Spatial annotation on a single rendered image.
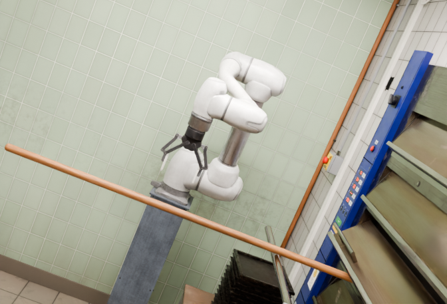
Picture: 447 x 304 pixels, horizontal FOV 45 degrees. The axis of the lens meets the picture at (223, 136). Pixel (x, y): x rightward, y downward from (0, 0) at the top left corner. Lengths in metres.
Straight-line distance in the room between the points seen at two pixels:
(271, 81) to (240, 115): 0.55
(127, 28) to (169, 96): 0.46
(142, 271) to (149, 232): 0.22
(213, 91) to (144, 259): 1.18
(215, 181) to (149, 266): 0.57
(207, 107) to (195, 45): 1.16
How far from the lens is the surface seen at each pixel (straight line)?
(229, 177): 2.77
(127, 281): 3.02
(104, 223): 3.49
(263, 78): 2.59
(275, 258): 2.17
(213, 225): 2.13
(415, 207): 2.15
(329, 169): 3.02
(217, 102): 2.08
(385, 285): 2.05
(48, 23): 3.34
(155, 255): 2.93
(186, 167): 2.79
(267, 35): 3.22
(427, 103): 2.39
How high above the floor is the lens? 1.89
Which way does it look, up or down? 10 degrees down
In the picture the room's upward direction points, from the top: 23 degrees clockwise
